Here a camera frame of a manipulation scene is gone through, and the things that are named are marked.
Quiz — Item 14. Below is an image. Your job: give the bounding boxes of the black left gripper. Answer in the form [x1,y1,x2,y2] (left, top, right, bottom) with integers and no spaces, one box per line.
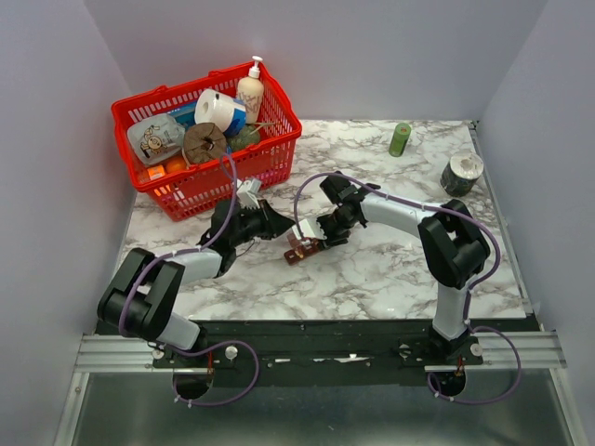
[231,199,295,248]

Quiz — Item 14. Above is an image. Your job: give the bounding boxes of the red weekly pill organizer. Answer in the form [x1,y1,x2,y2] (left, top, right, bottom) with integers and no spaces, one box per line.
[284,231,325,266]

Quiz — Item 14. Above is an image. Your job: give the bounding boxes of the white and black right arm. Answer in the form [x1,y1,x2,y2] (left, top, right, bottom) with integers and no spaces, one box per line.
[316,174,491,364]

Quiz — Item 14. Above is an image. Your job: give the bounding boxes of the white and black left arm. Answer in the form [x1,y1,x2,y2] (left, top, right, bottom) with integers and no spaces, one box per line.
[97,200,294,367]

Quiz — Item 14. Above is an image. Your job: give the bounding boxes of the green leafy vegetable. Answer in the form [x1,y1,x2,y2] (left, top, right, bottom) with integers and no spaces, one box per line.
[227,123,273,152]

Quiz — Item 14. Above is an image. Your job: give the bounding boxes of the red plastic shopping basket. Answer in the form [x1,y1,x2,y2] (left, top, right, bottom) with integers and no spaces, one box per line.
[112,61,302,221]

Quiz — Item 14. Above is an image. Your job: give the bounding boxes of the green cylindrical bottle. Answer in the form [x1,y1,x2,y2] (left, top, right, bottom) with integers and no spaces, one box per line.
[389,123,411,157]

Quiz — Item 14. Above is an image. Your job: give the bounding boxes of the white toilet paper roll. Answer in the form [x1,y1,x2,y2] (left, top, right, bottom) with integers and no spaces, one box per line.
[194,88,247,137]

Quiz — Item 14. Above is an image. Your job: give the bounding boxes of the orange fruit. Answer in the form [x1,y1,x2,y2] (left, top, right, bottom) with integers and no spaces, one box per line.
[165,155,188,174]

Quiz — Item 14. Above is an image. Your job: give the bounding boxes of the small orange box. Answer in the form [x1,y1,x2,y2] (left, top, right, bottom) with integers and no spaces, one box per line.
[146,164,166,181]

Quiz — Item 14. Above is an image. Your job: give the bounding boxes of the camouflage tape roll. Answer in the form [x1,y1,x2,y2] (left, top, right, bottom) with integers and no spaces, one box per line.
[440,151,484,197]

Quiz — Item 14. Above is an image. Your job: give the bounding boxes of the white pump lotion bottle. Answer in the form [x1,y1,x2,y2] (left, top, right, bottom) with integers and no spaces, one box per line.
[236,56,264,125]

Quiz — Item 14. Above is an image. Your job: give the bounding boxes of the blue package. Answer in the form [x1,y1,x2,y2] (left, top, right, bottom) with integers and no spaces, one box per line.
[169,102,196,128]

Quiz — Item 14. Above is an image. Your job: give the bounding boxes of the white printed snack bag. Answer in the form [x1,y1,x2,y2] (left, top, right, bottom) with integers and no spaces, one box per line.
[126,113,185,166]

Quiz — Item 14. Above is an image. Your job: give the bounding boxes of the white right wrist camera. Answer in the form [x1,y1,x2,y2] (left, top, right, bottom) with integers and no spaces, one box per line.
[292,217,326,244]

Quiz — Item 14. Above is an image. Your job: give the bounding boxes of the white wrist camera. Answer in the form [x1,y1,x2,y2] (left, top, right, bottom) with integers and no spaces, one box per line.
[292,217,326,244]
[236,177,261,209]

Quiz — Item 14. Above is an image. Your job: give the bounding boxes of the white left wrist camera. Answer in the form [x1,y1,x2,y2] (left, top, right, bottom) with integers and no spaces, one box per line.
[236,177,261,209]

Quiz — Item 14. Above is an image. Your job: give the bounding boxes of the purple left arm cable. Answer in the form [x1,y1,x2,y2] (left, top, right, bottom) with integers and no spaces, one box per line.
[118,151,261,408]

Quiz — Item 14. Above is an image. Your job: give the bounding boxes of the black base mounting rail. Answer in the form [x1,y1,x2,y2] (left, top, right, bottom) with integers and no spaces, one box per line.
[151,319,545,389]

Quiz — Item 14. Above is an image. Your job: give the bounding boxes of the left aluminium extrusion rail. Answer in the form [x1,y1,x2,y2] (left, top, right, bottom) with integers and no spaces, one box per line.
[73,334,159,373]

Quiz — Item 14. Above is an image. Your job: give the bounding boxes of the aluminium extrusion rail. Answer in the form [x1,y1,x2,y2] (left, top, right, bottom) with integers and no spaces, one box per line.
[73,334,159,373]
[414,332,567,372]

